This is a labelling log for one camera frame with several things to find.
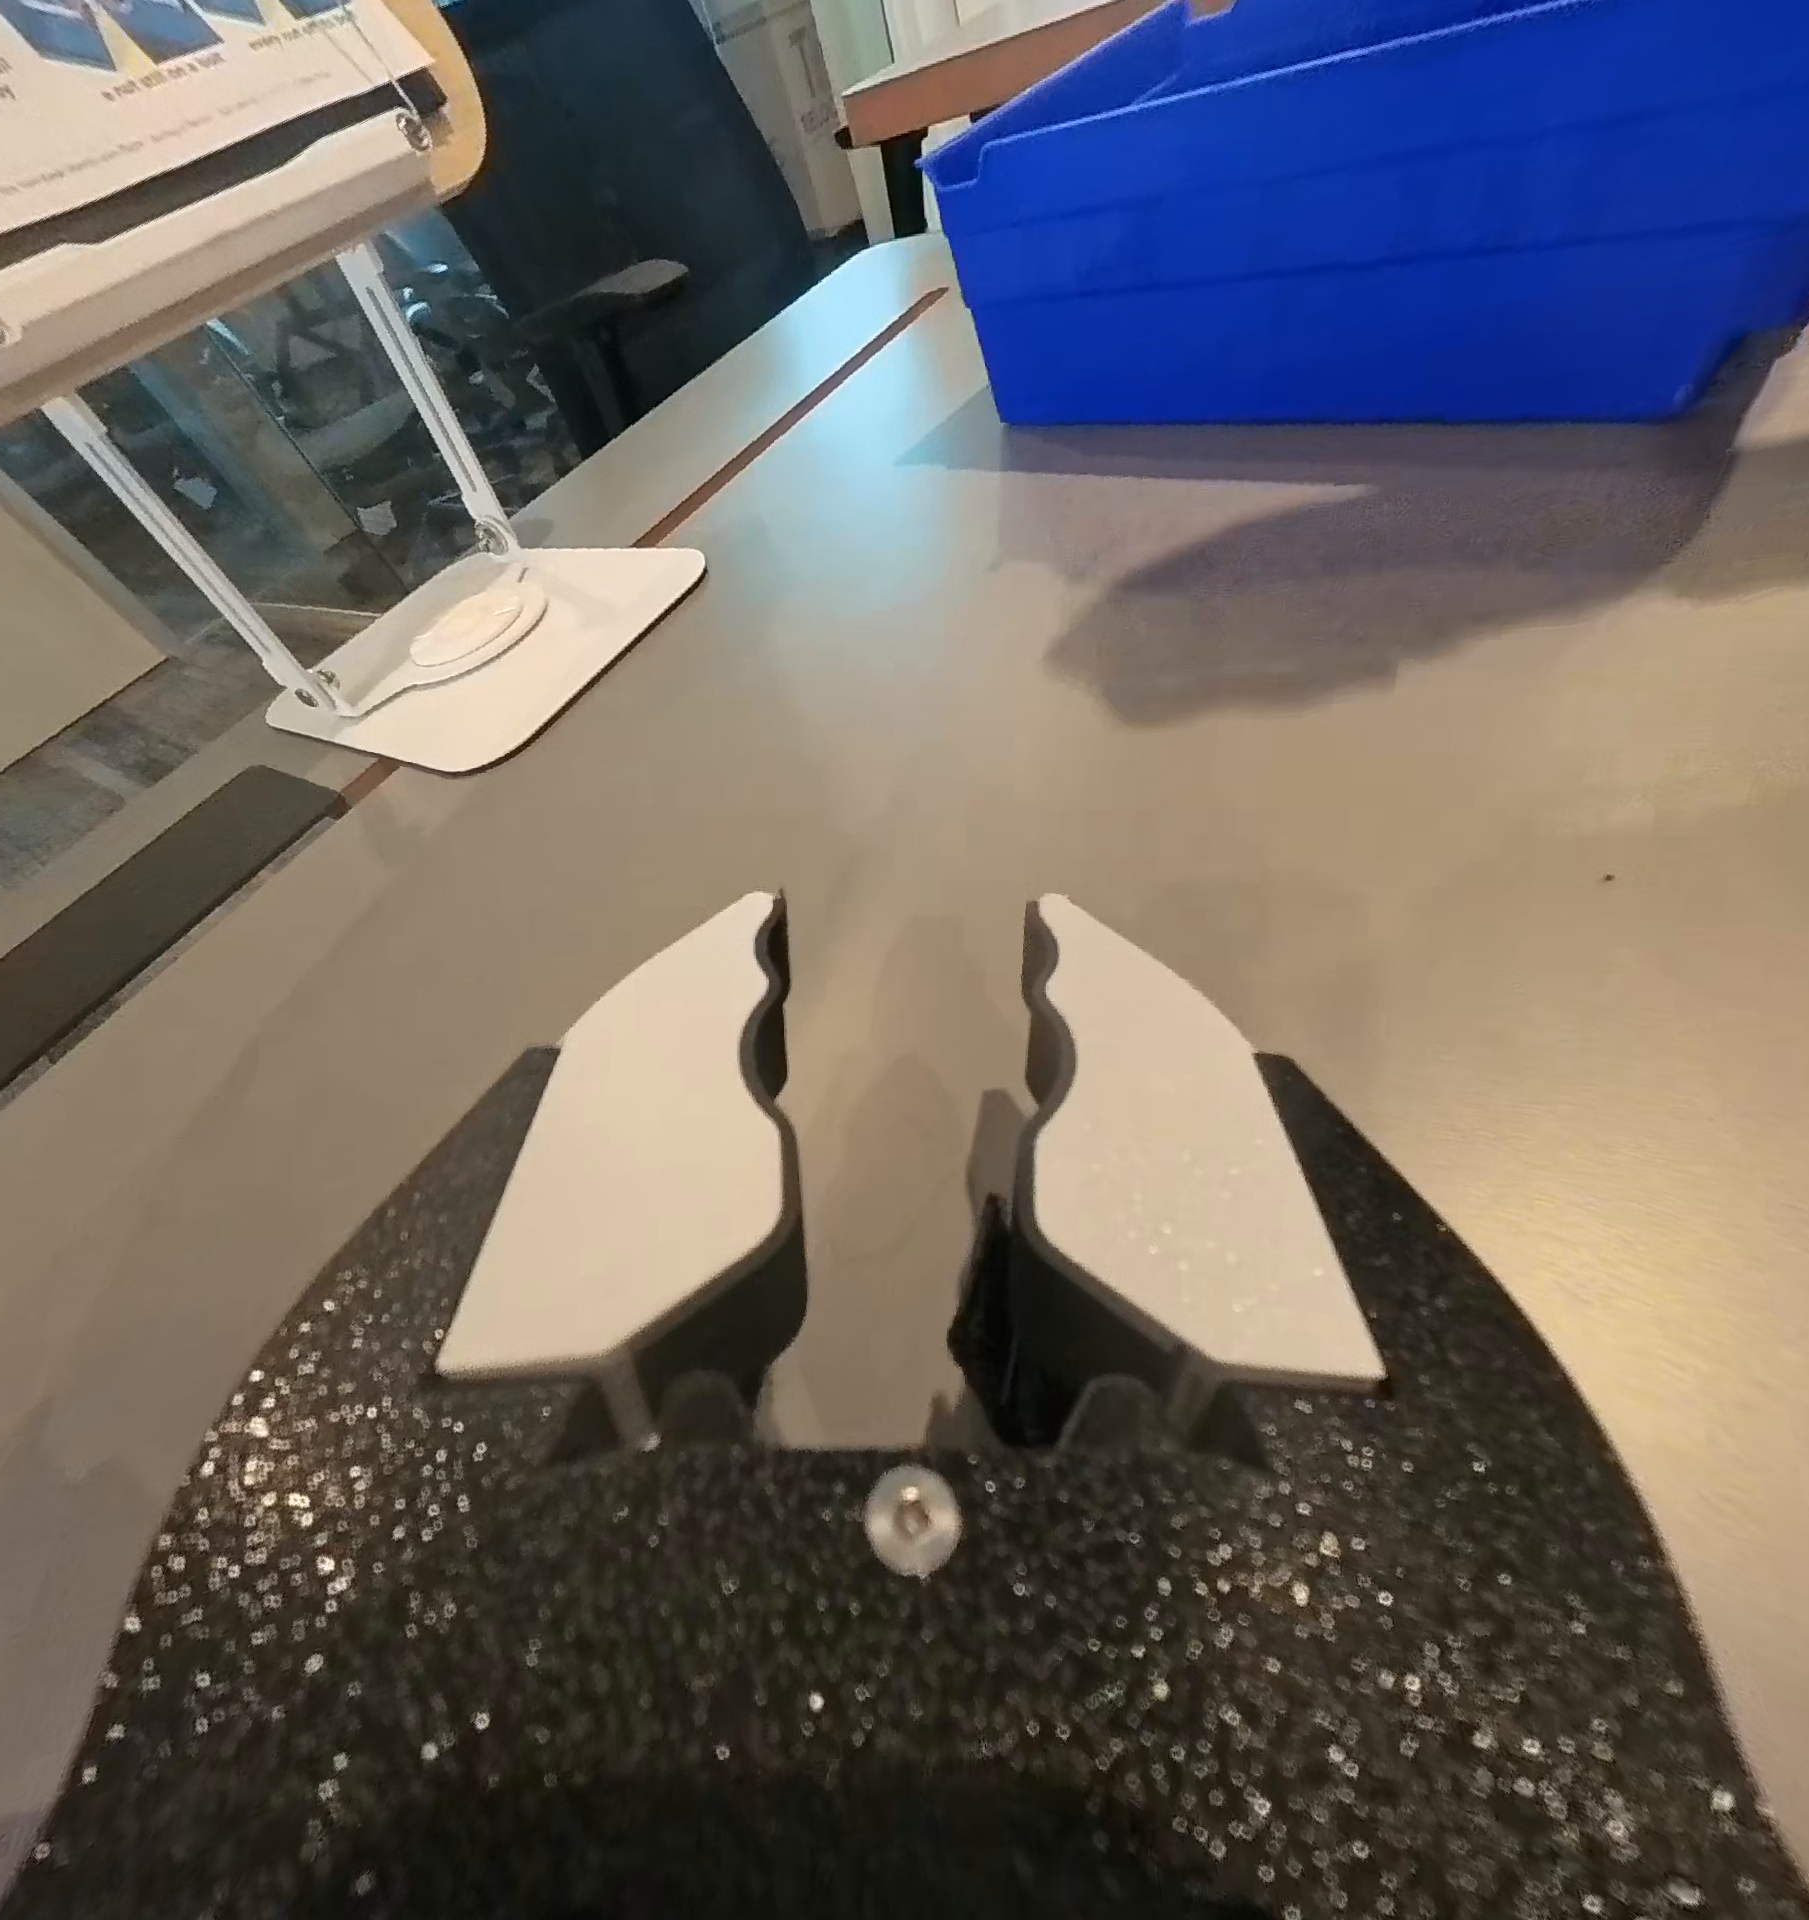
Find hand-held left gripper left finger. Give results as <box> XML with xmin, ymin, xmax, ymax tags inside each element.
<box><xmin>433</xmin><ymin>890</ymin><xmax>814</xmax><ymax>1448</ymax></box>

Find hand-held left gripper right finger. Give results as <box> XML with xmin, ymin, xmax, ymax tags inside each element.
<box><xmin>947</xmin><ymin>891</ymin><xmax>1389</xmax><ymax>1453</ymax></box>

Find blue plastic bin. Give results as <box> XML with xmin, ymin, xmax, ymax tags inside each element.
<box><xmin>920</xmin><ymin>0</ymin><xmax>1809</xmax><ymax>429</ymax></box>

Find white document stand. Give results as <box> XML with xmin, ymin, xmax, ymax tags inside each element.
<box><xmin>0</xmin><ymin>0</ymin><xmax>710</xmax><ymax>776</ymax></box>

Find black armrest office chair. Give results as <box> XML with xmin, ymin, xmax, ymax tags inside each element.
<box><xmin>515</xmin><ymin>255</ymin><xmax>694</xmax><ymax>453</ymax></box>

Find white printed panel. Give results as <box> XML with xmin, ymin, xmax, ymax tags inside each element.
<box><xmin>771</xmin><ymin>0</ymin><xmax>865</xmax><ymax>234</ymax></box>

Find wood-edged side table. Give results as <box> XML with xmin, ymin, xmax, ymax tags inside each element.
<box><xmin>843</xmin><ymin>0</ymin><xmax>1191</xmax><ymax>242</ymax></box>

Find printed instruction sheet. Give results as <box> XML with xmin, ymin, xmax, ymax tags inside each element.
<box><xmin>0</xmin><ymin>0</ymin><xmax>443</xmax><ymax>256</ymax></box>

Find black desk cable cover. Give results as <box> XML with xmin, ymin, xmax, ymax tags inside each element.
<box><xmin>0</xmin><ymin>765</ymin><xmax>339</xmax><ymax>1133</ymax></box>

